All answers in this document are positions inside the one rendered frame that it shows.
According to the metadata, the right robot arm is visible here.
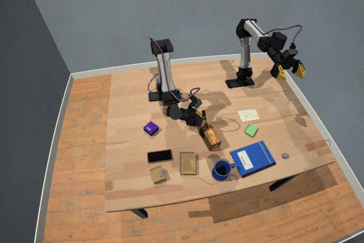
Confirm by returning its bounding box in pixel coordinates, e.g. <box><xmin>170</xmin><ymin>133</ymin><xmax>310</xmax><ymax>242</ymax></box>
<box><xmin>148</xmin><ymin>39</ymin><xmax>202</xmax><ymax>120</ymax></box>

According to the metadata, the green rectangular block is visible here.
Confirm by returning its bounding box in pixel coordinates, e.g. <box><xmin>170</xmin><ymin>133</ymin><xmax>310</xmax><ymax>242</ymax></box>
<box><xmin>245</xmin><ymin>124</ymin><xmax>258</xmax><ymax>137</ymax></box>

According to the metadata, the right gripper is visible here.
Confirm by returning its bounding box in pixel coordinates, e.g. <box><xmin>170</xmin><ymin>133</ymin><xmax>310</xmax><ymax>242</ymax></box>
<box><xmin>179</xmin><ymin>108</ymin><xmax>207</xmax><ymax>127</ymax></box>

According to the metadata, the blue cylindrical cup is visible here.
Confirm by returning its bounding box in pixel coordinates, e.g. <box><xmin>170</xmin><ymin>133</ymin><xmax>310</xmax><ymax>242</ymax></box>
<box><xmin>212</xmin><ymin>160</ymin><xmax>235</xmax><ymax>182</ymax></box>

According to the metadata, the blue spiral notebook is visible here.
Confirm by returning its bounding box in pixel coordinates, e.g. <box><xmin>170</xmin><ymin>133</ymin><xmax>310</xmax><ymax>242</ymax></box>
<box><xmin>230</xmin><ymin>141</ymin><xmax>276</xmax><ymax>178</ymax></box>

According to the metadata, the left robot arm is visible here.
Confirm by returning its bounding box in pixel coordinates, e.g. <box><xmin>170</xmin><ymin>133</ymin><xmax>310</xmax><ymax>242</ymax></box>
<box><xmin>226</xmin><ymin>19</ymin><xmax>298</xmax><ymax>88</ymax></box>

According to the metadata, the white sheet of paper with line drawing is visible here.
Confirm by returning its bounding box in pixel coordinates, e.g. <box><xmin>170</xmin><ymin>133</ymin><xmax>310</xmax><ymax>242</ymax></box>
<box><xmin>237</xmin><ymin>108</ymin><xmax>260</xmax><ymax>122</ymax></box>

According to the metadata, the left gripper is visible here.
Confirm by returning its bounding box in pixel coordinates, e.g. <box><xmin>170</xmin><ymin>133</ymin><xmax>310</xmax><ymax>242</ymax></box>
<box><xmin>270</xmin><ymin>53</ymin><xmax>305</xmax><ymax>81</ymax></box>

